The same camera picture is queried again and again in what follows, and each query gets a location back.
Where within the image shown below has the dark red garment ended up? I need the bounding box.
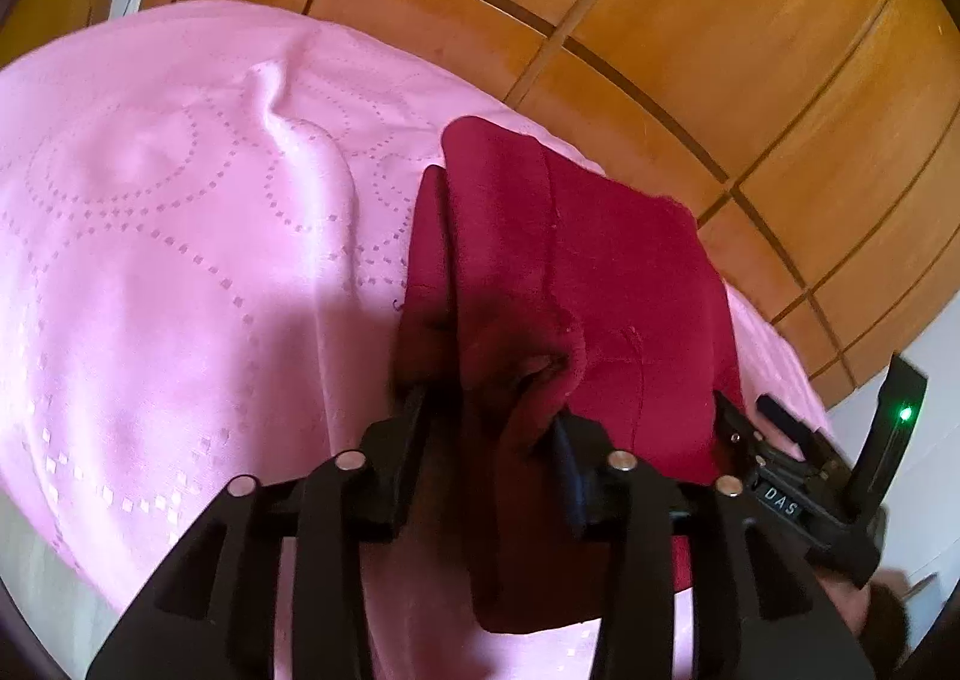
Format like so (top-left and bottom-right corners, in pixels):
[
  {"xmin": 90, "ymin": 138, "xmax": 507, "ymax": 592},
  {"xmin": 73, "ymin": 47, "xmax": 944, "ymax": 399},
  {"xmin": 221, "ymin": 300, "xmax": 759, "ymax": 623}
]
[{"xmin": 394, "ymin": 116, "xmax": 742, "ymax": 634}]

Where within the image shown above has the person's right hand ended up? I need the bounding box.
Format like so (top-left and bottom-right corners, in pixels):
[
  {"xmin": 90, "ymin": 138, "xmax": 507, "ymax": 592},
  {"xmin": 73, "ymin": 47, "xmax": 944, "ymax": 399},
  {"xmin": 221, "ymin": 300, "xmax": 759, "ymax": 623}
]
[{"xmin": 815, "ymin": 568, "xmax": 910, "ymax": 673}]

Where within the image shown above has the pink bedspread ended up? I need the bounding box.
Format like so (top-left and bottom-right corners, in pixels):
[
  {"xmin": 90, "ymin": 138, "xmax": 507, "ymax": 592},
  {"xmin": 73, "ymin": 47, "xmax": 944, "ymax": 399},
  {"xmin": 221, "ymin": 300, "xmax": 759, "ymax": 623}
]
[{"xmin": 0, "ymin": 0, "xmax": 835, "ymax": 680}]

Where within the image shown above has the wooden wardrobe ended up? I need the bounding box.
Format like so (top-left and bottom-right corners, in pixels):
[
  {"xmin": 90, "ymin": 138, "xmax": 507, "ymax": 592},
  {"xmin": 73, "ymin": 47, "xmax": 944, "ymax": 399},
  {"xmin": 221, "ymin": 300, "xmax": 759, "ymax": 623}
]
[{"xmin": 2, "ymin": 0, "xmax": 958, "ymax": 404}]

